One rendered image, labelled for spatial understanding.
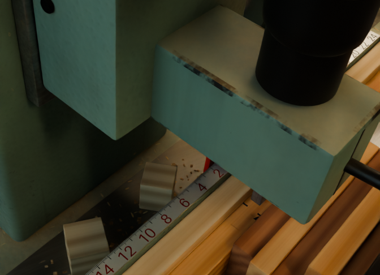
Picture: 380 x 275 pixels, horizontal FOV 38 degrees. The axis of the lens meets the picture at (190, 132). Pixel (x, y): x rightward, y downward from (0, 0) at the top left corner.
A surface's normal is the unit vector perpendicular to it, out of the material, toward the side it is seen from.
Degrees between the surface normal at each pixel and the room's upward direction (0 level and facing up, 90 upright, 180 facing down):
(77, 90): 90
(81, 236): 0
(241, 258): 90
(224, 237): 0
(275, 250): 0
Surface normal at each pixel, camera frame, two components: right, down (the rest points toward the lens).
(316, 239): 0.10, -0.68
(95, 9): -0.65, 0.50
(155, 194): -0.13, 0.71
